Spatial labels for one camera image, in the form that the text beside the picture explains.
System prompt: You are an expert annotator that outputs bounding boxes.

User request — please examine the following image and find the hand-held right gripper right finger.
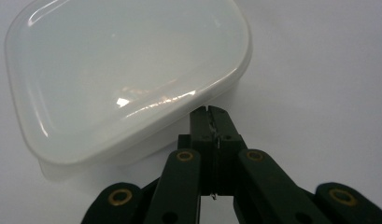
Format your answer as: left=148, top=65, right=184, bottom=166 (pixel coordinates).
left=208, top=105, right=248, bottom=197

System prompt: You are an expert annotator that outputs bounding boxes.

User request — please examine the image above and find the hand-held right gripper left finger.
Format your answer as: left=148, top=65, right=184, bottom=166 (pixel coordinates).
left=177, top=105, right=217, bottom=197

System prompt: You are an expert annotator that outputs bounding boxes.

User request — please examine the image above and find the white plastic container with lid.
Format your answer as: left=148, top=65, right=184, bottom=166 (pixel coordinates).
left=4, top=0, right=254, bottom=183

